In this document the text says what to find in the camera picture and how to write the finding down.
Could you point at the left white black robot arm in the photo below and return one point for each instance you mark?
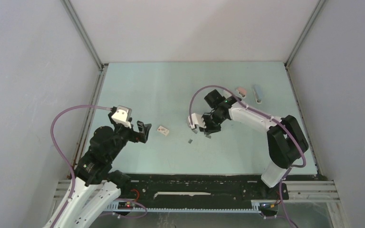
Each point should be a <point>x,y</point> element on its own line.
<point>95,184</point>

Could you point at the left aluminium frame post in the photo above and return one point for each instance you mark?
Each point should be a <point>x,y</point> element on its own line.
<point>75,19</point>

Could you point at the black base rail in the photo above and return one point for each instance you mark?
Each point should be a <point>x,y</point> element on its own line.
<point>180,191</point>

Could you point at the white staple box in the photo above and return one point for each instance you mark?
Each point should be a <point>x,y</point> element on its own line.
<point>163,130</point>

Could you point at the right aluminium frame post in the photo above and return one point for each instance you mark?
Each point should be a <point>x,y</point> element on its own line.
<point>305,31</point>

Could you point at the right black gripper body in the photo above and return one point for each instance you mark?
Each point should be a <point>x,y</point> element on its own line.
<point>211,125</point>

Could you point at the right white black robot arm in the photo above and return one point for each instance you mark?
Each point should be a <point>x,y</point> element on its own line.
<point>286,140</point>

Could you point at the aluminium frame post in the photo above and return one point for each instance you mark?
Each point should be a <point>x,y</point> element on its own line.
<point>305,31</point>
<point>75,19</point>

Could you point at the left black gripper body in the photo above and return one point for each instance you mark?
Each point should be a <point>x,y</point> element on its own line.
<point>129,134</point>

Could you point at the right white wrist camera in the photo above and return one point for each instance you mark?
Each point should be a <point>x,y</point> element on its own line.
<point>195,120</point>

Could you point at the long white stapler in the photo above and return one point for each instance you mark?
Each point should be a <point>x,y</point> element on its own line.
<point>226,94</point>

